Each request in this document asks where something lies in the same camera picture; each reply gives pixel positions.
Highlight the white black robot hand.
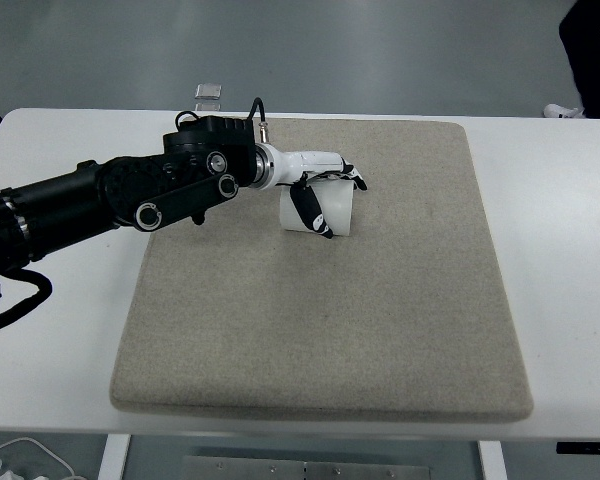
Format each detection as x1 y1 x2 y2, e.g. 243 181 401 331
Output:
267 148 369 242

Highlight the white cup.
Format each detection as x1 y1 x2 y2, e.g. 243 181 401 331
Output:
278 177 356 237

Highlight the beige felt mat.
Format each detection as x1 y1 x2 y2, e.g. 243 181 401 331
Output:
109 115 535 424

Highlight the white table leg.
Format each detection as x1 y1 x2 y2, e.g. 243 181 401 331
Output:
477 440 507 480
98 433 131 480

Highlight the black table control panel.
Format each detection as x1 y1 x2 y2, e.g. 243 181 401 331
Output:
555 441 600 456

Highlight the white cable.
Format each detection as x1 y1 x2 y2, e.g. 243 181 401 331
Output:
0 437 79 480

